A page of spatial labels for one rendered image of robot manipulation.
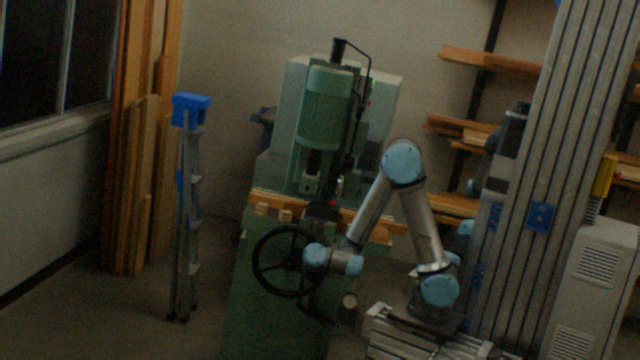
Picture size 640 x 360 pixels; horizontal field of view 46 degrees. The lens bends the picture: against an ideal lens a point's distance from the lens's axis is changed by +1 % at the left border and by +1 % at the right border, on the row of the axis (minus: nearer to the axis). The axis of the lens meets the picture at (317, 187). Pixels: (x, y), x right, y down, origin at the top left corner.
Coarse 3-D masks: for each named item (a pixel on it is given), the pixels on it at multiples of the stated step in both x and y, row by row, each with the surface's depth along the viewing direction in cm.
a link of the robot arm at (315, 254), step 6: (312, 246) 241; (318, 246) 241; (306, 252) 241; (312, 252) 241; (318, 252) 241; (324, 252) 241; (330, 252) 243; (306, 258) 241; (312, 258) 240; (318, 258) 240; (324, 258) 240; (306, 264) 246; (312, 264) 240; (318, 264) 240; (324, 264) 242; (324, 270) 245
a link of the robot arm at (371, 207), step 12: (384, 180) 246; (372, 192) 249; (384, 192) 247; (372, 204) 249; (384, 204) 249; (360, 216) 251; (372, 216) 250; (360, 228) 251; (372, 228) 252; (348, 240) 253; (360, 240) 252
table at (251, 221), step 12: (252, 204) 311; (252, 216) 298; (264, 216) 299; (276, 216) 302; (252, 228) 299; (264, 228) 299; (336, 228) 304; (336, 240) 298; (360, 252) 298; (372, 252) 298; (384, 252) 297
